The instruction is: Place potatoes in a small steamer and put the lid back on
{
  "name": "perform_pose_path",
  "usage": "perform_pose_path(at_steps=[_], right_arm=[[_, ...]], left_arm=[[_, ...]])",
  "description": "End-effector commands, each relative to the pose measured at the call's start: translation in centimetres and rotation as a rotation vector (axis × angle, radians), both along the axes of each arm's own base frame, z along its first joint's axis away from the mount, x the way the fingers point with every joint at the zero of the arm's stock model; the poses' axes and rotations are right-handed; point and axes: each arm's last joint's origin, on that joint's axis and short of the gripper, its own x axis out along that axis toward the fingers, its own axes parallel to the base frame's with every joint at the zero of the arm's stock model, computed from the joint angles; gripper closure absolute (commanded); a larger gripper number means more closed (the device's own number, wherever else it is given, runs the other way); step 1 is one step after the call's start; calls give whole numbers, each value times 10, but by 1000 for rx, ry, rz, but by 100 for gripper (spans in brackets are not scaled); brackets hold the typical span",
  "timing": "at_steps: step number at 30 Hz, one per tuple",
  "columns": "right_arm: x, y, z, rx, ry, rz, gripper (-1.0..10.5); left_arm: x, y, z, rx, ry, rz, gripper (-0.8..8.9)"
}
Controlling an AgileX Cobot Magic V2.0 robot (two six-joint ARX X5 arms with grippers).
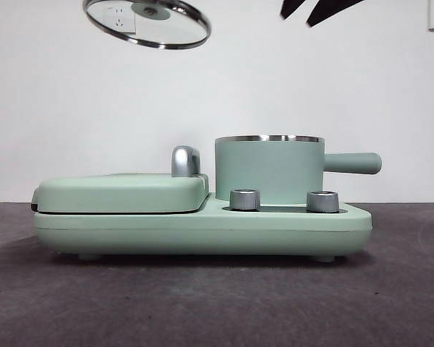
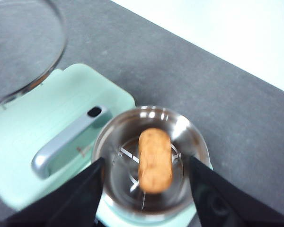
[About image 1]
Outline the glass lid with green knob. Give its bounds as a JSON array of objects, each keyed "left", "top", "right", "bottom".
[{"left": 82, "top": 0, "right": 211, "bottom": 51}]

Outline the silver control knob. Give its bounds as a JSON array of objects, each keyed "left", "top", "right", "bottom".
[
  {"left": 229, "top": 188, "right": 262, "bottom": 211},
  {"left": 306, "top": 190, "right": 340, "bottom": 213}
]

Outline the mint green breakfast machine base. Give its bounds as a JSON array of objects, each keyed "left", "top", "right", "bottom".
[{"left": 34, "top": 193, "right": 373, "bottom": 262}]

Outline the mint green pot with handle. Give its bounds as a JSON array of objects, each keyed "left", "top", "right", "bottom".
[{"left": 214, "top": 134, "right": 383, "bottom": 204}]

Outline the chrome griddle cover handle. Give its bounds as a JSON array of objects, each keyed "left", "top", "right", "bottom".
[{"left": 171, "top": 145, "right": 203, "bottom": 179}]

